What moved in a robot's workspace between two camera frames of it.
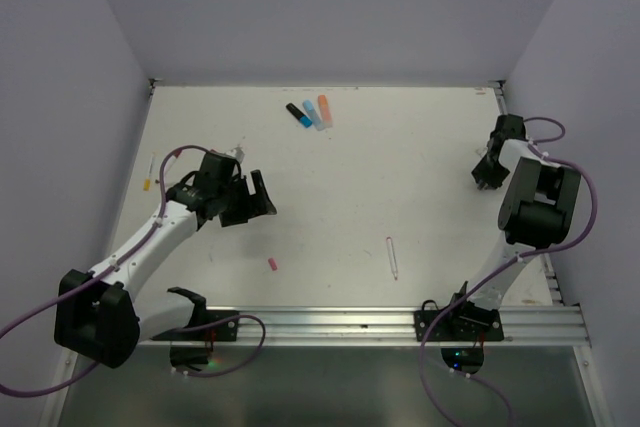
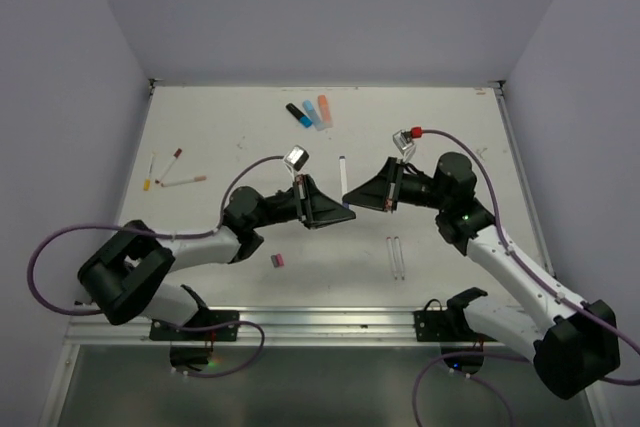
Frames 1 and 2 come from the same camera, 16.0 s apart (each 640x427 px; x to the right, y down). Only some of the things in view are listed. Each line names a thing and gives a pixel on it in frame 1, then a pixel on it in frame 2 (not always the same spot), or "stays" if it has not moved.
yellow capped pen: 147,181 stays
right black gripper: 493,180 to 382,190
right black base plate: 461,324 stays
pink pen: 392,256 stays
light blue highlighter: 315,118 stays
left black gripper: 253,204 to 315,210
